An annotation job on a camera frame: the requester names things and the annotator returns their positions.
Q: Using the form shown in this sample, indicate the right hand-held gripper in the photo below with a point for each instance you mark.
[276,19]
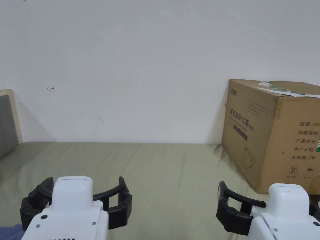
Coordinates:
[287,215]

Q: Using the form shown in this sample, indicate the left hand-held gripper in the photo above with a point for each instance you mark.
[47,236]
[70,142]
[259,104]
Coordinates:
[71,215]

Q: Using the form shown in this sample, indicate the dark blue garment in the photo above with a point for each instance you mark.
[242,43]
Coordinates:
[10,232]

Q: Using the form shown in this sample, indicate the brown cardboard carton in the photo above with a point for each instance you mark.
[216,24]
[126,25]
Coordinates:
[270,130]

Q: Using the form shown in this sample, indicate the bed with pale green sheet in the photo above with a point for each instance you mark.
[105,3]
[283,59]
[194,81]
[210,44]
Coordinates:
[162,162]

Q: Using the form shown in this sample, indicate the grey padded headboard, wooden frame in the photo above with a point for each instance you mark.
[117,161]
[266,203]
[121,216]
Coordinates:
[6,125]

